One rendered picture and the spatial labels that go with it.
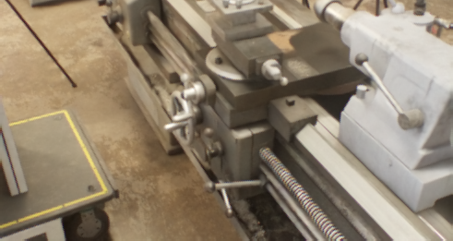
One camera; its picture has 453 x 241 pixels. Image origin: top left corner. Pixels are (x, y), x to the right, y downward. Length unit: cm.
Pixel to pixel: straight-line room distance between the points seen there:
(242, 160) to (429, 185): 61
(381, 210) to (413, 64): 37
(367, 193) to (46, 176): 138
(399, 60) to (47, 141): 164
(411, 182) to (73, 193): 135
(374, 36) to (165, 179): 152
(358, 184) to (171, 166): 149
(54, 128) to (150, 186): 53
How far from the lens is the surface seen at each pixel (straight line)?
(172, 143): 289
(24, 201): 230
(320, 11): 180
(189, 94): 176
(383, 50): 152
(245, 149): 174
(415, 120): 141
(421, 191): 144
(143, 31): 273
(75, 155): 246
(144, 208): 262
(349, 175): 153
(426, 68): 143
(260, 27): 175
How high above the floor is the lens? 183
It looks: 36 degrees down
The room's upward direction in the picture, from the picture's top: straight up
